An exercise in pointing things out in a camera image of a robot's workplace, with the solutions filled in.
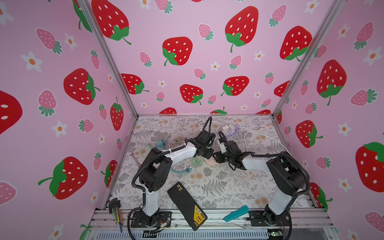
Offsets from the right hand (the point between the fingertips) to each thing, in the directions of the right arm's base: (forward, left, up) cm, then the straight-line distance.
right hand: (216, 154), depth 96 cm
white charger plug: (+19, -9, +5) cm, 22 cm away
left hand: (-1, +4, +4) cm, 5 cm away
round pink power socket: (-6, +3, 0) cm, 7 cm away
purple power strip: (+24, -15, -1) cm, 29 cm away
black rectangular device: (-35, +11, -1) cm, 37 cm away
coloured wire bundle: (-39, +51, 0) cm, 64 cm away
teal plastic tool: (-31, -15, -3) cm, 35 cm away
